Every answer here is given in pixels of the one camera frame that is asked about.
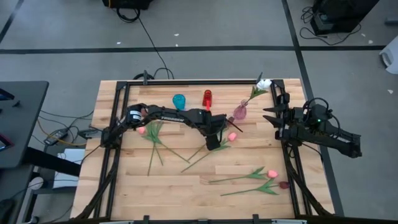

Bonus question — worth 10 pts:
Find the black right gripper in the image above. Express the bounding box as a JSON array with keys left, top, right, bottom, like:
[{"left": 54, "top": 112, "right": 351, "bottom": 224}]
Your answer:
[{"left": 262, "top": 105, "right": 305, "bottom": 129}]

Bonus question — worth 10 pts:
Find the pink artificial tulip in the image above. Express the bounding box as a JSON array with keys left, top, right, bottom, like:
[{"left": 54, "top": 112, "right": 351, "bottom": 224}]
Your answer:
[
  {"left": 136, "top": 126, "right": 190, "bottom": 164},
  {"left": 181, "top": 131, "right": 238, "bottom": 174},
  {"left": 208, "top": 167, "right": 279, "bottom": 184}
]

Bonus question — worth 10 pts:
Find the white artificial tulip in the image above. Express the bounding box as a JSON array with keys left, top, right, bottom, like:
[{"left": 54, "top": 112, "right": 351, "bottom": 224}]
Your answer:
[{"left": 246, "top": 72, "right": 273, "bottom": 105}]

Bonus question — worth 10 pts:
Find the purple glass vase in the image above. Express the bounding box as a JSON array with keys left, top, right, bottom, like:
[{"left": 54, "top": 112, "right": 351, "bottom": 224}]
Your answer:
[{"left": 233, "top": 99, "right": 249, "bottom": 121}]

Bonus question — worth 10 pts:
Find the red glass vase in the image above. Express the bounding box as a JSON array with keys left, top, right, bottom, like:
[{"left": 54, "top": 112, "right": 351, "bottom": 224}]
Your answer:
[{"left": 201, "top": 89, "right": 213, "bottom": 112}]

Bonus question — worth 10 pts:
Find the blue glass vase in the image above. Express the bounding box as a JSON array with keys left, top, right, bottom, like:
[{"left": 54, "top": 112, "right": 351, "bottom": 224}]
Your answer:
[{"left": 172, "top": 93, "right": 187, "bottom": 111}]

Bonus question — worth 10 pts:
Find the large black equipment case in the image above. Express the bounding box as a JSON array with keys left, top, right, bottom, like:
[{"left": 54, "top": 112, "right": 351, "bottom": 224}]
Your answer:
[{"left": 310, "top": 0, "right": 381, "bottom": 36}]

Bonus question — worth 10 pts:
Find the white plastic bin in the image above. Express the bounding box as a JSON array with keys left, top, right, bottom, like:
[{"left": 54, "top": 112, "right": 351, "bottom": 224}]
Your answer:
[{"left": 378, "top": 43, "right": 398, "bottom": 75}]

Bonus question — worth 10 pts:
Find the white cardboard box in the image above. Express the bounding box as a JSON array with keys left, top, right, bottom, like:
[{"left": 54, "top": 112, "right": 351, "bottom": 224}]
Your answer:
[{"left": 52, "top": 148, "right": 86, "bottom": 190}]

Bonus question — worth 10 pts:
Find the black desk base beam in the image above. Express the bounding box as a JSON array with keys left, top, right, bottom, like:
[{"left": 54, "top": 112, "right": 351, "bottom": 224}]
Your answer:
[{"left": 24, "top": 147, "right": 82, "bottom": 177}]

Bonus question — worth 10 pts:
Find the black equipment box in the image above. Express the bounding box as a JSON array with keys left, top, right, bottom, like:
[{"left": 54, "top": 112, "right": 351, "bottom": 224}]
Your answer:
[{"left": 101, "top": 0, "right": 154, "bottom": 10}]

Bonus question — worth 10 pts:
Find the white round object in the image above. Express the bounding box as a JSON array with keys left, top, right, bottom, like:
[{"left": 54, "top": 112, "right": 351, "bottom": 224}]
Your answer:
[{"left": 27, "top": 176, "right": 45, "bottom": 191}]

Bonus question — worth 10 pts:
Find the black desk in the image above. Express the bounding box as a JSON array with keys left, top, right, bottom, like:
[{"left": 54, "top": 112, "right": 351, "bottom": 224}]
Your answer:
[{"left": 0, "top": 80, "right": 50, "bottom": 169}]

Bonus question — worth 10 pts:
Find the dark grey desk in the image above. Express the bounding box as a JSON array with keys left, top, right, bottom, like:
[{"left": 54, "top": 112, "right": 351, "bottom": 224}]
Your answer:
[{"left": 0, "top": 166, "right": 34, "bottom": 224}]

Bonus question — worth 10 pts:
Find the red-edged dark device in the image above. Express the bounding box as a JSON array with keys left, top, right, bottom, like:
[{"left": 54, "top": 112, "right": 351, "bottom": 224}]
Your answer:
[{"left": 0, "top": 133, "right": 15, "bottom": 153}]

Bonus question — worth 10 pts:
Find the dark handheld device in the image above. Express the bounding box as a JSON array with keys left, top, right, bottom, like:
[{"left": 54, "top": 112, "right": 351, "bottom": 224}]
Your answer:
[{"left": 0, "top": 88, "right": 16, "bottom": 102}]

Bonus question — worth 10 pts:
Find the black aluminium table frame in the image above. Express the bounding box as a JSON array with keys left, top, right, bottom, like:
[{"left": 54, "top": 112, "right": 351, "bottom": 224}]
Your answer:
[{"left": 70, "top": 70, "right": 335, "bottom": 224}]

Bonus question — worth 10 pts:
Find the looped black cable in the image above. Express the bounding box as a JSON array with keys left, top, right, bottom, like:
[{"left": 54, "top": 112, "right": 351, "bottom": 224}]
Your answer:
[{"left": 132, "top": 70, "right": 155, "bottom": 82}]

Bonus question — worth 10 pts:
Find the tangled black cable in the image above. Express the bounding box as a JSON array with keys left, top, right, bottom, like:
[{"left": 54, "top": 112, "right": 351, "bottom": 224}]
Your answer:
[{"left": 299, "top": 5, "right": 363, "bottom": 47}]

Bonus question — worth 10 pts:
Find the long black floor cable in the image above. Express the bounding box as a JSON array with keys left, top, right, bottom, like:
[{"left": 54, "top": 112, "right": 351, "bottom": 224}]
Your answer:
[{"left": 115, "top": 6, "right": 175, "bottom": 81}]

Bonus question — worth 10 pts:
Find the yellow cable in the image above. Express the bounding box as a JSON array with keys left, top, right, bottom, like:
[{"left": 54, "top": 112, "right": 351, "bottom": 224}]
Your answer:
[{"left": 36, "top": 119, "right": 88, "bottom": 147}]

